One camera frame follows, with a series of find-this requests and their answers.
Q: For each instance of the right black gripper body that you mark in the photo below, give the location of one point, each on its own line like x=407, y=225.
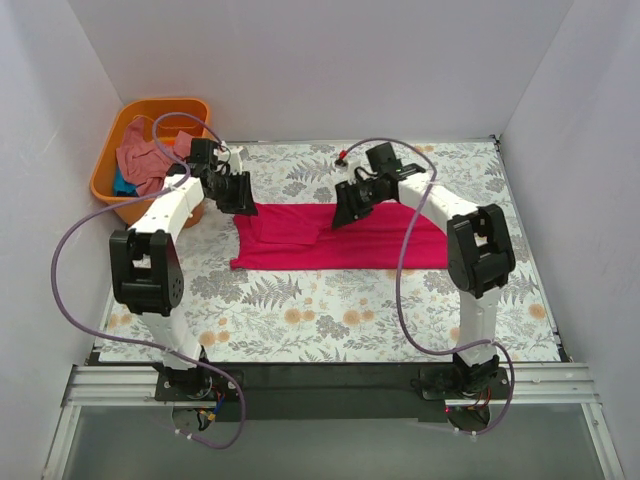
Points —
x=354, y=195

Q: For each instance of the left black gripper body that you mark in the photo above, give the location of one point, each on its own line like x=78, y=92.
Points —
x=235, y=189

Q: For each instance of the magenta t shirt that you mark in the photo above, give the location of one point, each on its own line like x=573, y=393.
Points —
x=286, y=237

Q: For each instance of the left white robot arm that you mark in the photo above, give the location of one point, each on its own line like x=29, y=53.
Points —
x=146, y=274

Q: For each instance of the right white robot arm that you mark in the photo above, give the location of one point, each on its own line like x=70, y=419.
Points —
x=480, y=256

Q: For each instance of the salmon pink t shirt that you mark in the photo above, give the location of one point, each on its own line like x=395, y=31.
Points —
x=142, y=162

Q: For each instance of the orange plastic basket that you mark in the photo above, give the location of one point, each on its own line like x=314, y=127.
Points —
x=102, y=179

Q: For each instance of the teal garment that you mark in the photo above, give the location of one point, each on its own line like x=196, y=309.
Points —
x=122, y=188

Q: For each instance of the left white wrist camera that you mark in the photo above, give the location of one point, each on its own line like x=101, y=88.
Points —
x=231, y=159

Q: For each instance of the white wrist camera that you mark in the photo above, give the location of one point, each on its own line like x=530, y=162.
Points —
x=345, y=163
x=231, y=159

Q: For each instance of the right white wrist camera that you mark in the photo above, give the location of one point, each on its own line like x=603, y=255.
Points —
x=345, y=163

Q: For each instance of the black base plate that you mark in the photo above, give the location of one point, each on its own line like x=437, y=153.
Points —
x=322, y=391

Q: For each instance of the aluminium frame rail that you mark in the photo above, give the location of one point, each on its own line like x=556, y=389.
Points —
x=550, y=383

